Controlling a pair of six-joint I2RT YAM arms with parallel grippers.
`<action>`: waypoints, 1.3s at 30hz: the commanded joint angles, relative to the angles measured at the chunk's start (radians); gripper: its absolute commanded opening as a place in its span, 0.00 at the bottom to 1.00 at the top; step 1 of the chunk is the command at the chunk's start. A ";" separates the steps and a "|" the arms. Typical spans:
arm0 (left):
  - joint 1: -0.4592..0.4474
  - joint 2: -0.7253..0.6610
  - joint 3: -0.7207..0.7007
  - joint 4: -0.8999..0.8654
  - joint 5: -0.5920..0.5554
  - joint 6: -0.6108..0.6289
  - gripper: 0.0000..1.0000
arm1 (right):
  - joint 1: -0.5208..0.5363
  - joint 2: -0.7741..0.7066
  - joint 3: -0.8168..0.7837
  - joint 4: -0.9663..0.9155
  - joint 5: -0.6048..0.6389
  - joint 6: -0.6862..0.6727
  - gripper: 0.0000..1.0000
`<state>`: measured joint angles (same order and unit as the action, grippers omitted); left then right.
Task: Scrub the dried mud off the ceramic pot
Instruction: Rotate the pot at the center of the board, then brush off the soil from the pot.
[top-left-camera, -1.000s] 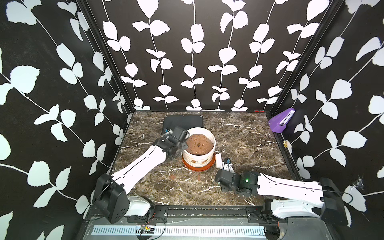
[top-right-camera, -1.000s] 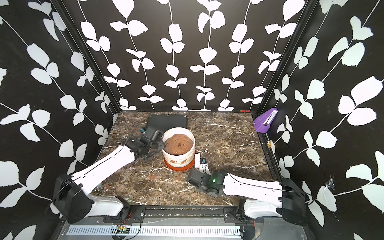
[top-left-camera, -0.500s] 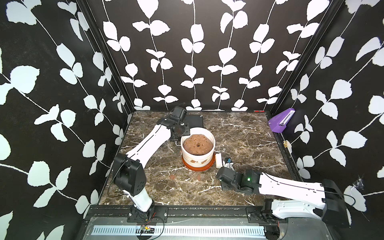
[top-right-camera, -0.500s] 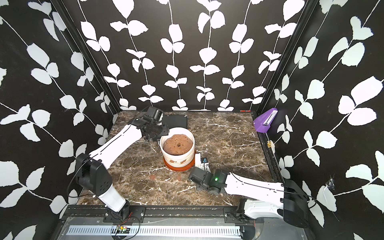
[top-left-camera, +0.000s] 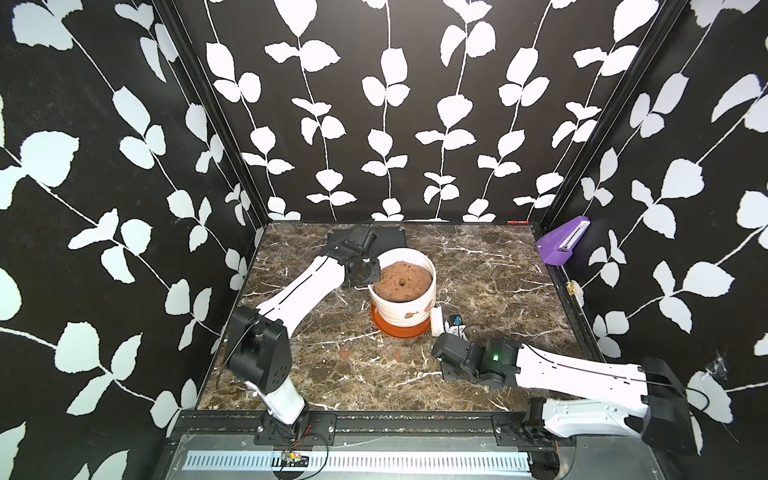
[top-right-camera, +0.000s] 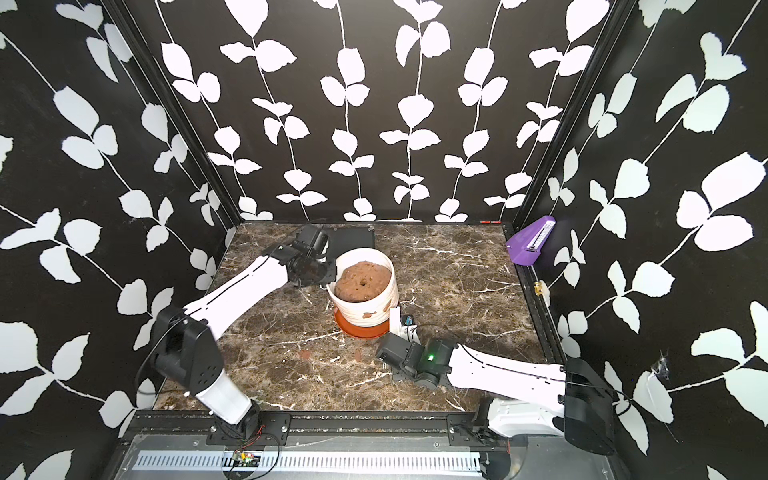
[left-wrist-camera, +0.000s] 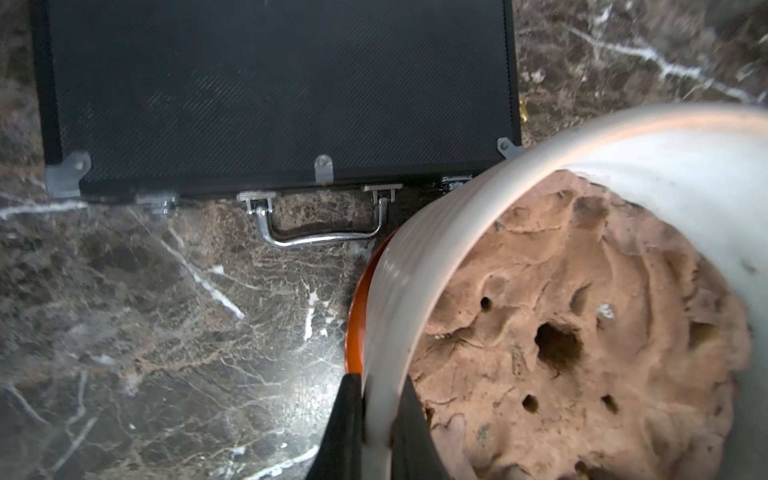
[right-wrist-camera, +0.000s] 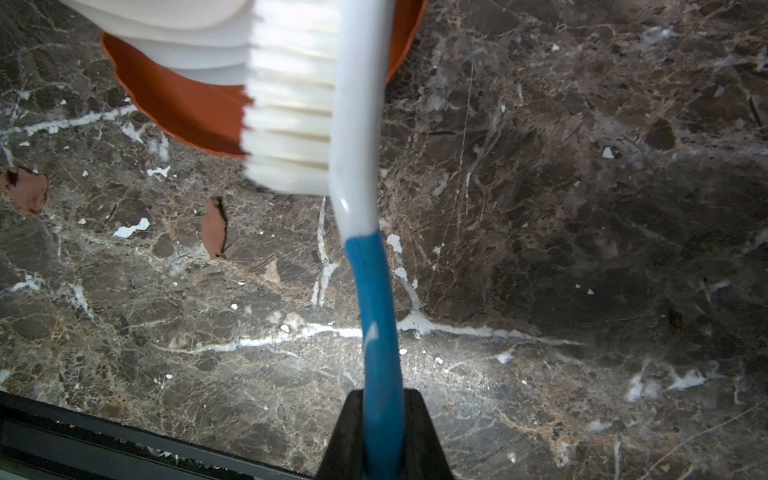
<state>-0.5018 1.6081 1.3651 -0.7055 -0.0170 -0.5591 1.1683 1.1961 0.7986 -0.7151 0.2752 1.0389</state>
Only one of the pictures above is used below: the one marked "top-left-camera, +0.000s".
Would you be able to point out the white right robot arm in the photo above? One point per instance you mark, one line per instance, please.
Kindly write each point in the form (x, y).
(644, 401)

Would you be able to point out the white ceramic pot with mud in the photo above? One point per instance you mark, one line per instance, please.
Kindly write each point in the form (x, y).
(405, 294)

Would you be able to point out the purple wall bracket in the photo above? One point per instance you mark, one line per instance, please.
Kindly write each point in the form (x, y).
(556, 247)

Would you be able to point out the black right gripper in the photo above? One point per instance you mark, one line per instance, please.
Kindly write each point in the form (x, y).
(446, 374)

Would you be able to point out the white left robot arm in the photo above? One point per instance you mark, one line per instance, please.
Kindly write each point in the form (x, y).
(258, 349)

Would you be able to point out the white perforated cable strip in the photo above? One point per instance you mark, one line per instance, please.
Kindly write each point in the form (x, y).
(469, 463)

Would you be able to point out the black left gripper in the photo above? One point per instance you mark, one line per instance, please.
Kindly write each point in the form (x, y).
(374, 272)

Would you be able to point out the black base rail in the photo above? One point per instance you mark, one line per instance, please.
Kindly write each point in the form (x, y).
(332, 428)

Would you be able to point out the black hard case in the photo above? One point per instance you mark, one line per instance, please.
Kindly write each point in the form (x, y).
(384, 237)

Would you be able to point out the orange pot saucer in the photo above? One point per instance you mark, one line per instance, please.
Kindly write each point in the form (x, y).
(396, 331)

